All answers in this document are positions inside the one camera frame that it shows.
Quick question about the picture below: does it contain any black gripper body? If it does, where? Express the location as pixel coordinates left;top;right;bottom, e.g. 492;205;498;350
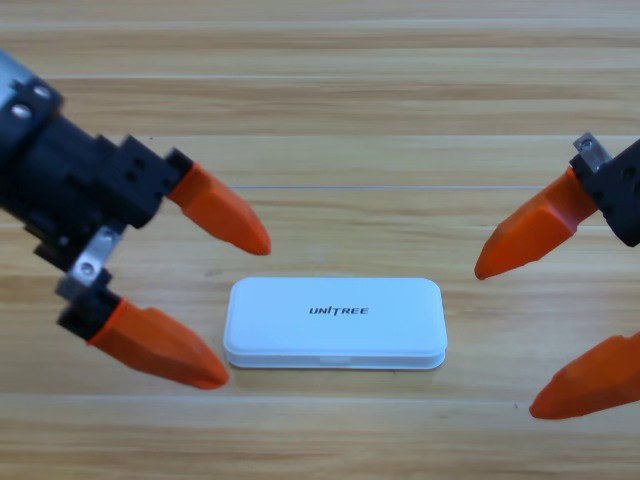
0;79;184;297
569;131;640;249

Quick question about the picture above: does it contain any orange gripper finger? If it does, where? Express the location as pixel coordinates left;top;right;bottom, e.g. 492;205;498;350
57;285;232;391
528;330;640;421
473;167;601;281
167;148;273;257

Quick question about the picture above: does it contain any white plastic pencil case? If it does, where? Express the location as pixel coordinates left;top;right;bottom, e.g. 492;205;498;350
222;277;448;372

